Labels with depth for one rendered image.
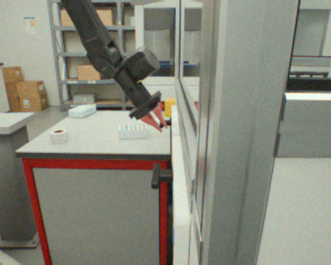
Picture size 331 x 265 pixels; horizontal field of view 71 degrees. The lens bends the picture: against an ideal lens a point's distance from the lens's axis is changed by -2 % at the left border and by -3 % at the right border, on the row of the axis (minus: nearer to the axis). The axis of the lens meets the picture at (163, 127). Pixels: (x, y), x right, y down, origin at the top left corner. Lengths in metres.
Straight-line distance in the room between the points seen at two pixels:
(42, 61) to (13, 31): 0.74
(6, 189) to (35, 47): 4.15
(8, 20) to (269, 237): 5.65
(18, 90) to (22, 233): 3.84
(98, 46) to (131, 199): 0.61
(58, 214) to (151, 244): 0.41
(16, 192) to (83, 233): 0.59
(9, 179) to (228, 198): 1.46
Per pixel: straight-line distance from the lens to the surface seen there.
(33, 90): 5.15
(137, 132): 0.99
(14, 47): 5.66
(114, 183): 0.96
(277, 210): 0.18
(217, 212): 0.17
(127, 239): 1.12
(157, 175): 0.41
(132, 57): 0.61
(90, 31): 0.61
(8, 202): 1.66
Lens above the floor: 1.11
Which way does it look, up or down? 18 degrees down
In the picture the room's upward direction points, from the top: straight up
